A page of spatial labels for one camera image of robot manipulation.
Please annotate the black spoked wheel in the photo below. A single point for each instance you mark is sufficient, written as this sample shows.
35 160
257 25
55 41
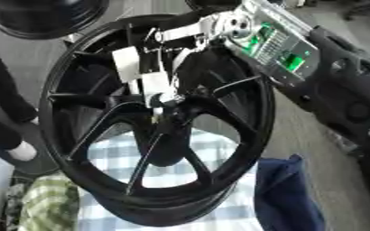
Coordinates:
114 192

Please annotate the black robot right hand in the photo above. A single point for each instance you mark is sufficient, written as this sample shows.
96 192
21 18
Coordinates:
196 64

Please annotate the person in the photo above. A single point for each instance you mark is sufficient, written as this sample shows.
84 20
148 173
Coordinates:
4 99

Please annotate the white pin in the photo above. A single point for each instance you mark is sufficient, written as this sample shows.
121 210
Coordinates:
160 98

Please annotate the black round object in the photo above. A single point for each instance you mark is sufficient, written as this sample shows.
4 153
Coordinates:
209 4

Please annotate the black office chair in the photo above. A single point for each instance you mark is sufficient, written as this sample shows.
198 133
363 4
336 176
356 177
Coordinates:
367 7

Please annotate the black round wheel rim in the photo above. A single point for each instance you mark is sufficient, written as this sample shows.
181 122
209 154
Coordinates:
40 18

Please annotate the navy blue fabric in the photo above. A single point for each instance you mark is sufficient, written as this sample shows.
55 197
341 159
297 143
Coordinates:
285 195

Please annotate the green white checked fabric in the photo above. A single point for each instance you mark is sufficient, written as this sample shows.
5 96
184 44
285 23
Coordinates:
48 204

